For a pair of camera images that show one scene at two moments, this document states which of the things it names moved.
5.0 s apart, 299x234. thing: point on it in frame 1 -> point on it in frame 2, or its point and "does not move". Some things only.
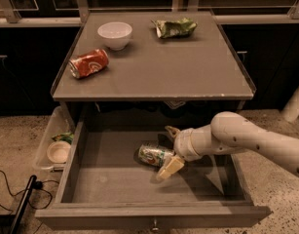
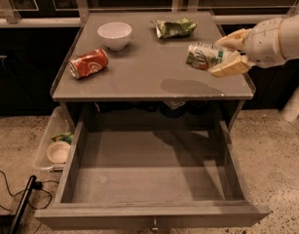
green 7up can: x=152 y=154 -> x=203 y=56
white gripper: x=183 y=145 -> x=265 y=43
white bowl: x=115 y=34 does not move
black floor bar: x=21 y=212 does not move
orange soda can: x=88 y=63 does not move
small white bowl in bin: x=58 y=151 does not move
